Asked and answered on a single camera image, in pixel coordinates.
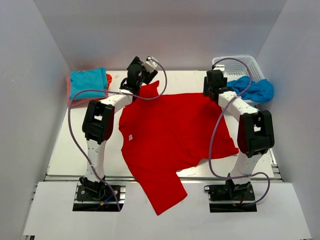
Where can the folded orange t shirt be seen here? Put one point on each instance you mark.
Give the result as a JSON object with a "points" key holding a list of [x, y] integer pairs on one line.
{"points": [[109, 81]]}

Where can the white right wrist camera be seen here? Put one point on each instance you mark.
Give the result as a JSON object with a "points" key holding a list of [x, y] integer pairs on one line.
{"points": [[220, 67]]}

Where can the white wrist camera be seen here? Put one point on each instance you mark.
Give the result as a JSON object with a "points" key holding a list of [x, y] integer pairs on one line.
{"points": [[220, 67], [150, 64]]}

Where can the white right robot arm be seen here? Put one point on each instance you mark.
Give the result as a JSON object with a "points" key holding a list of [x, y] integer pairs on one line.
{"points": [[255, 135]]}

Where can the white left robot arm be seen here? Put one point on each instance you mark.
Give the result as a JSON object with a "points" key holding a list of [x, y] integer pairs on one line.
{"points": [[98, 122]]}

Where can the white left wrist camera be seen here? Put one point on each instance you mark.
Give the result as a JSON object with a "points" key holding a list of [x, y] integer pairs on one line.
{"points": [[150, 64]]}

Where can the folded teal t shirt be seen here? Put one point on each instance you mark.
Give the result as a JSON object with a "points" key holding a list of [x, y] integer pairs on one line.
{"points": [[94, 79]]}

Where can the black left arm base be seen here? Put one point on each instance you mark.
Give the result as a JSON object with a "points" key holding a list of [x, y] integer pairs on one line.
{"points": [[98, 197]]}

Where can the crumpled blue t shirt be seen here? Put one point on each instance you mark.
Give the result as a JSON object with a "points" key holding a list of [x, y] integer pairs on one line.
{"points": [[259, 92]]}

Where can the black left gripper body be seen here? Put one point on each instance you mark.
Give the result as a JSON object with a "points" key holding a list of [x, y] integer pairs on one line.
{"points": [[146, 77]]}

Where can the folded pink t shirt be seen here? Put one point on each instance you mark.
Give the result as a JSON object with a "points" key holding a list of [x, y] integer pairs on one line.
{"points": [[78, 101]]}

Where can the red t shirt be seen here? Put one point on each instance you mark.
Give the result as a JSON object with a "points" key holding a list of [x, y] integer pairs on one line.
{"points": [[163, 134]]}

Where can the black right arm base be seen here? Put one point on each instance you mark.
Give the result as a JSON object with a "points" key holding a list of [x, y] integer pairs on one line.
{"points": [[231, 198]]}

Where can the white plastic basket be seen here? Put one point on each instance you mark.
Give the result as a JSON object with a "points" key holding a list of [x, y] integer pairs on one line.
{"points": [[237, 66]]}

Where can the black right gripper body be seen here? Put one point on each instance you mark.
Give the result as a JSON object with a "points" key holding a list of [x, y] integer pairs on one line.
{"points": [[206, 87]]}

